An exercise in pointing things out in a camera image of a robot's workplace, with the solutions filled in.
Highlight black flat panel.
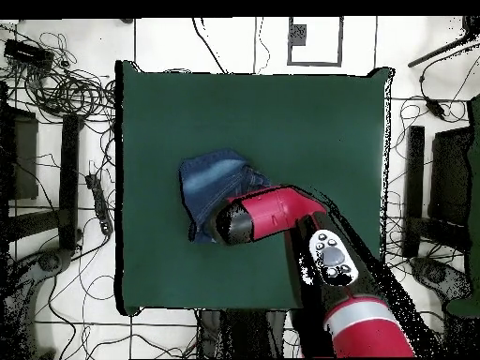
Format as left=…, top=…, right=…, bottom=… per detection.
left=427, top=126, right=474, bottom=228
left=0, top=104, right=39, bottom=202

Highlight black power adapter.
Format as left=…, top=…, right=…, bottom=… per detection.
left=424, top=97, right=447, bottom=121

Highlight black upright bar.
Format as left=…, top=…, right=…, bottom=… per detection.
left=401, top=125, right=427, bottom=259
left=58, top=112, right=84, bottom=251

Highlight small grey square patch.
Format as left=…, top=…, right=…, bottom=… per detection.
left=291, top=23, right=308, bottom=47

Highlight black power strip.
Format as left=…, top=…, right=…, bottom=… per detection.
left=84, top=172, right=114, bottom=236

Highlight blue denim jeans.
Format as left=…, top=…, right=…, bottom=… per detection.
left=177, top=148, right=273, bottom=245

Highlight black rod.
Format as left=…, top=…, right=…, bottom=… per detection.
left=407, top=31, right=480, bottom=69

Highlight black wheeled stand base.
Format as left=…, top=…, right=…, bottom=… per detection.
left=409, top=255, right=474, bottom=305
left=0, top=247, right=74, bottom=359

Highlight tangled black cables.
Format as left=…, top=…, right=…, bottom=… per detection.
left=22, top=31, right=116, bottom=121

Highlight dark green table cloth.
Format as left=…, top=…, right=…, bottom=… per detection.
left=114, top=59, right=395, bottom=316

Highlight green cloth sheet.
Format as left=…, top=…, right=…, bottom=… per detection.
left=445, top=95, right=480, bottom=319

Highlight black electronics box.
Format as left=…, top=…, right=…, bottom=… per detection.
left=3, top=37, right=56, bottom=70

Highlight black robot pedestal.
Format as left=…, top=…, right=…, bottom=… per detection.
left=196, top=308, right=288, bottom=359

